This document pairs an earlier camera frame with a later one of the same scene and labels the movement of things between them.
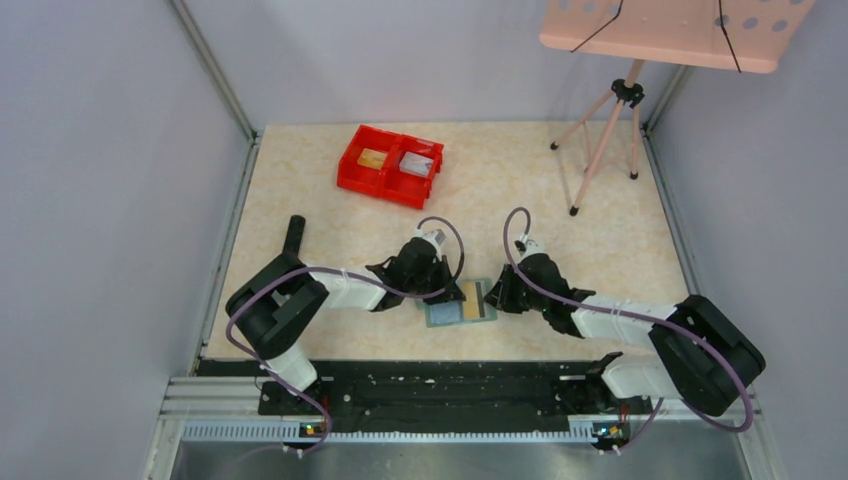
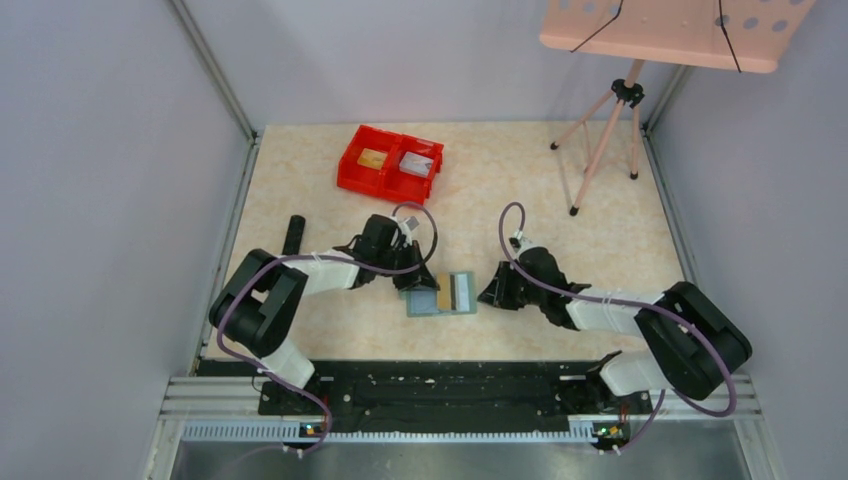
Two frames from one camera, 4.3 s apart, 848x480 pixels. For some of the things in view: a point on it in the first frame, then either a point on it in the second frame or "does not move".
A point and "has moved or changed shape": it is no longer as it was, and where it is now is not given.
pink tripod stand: [626, 95] does not move
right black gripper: [504, 292] does not move
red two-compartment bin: [390, 166] does not move
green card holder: [478, 305] has moved or changed shape
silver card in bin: [415, 163] does not move
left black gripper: [441, 288] to [413, 278]
